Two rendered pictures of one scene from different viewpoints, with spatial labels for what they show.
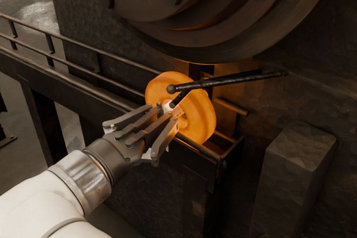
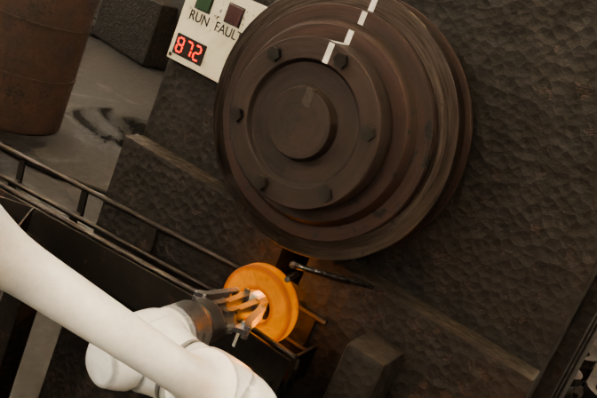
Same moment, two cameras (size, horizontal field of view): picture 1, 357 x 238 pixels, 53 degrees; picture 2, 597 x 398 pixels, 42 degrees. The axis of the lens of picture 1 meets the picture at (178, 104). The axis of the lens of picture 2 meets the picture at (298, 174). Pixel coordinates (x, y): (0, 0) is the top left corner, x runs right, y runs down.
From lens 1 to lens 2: 84 cm
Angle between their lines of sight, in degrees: 26
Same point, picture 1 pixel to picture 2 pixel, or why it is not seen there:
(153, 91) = (240, 277)
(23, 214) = (164, 325)
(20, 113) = not seen: outside the picture
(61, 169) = (181, 308)
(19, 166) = not seen: outside the picture
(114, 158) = (218, 316)
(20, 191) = (154, 312)
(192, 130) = (270, 325)
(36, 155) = not seen: outside the picture
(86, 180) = (200, 323)
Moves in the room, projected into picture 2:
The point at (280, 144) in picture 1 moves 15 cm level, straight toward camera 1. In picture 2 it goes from (360, 342) to (346, 381)
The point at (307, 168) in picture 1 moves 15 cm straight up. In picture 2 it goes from (380, 362) to (417, 285)
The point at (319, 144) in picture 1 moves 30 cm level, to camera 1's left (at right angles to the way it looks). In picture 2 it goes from (390, 351) to (226, 305)
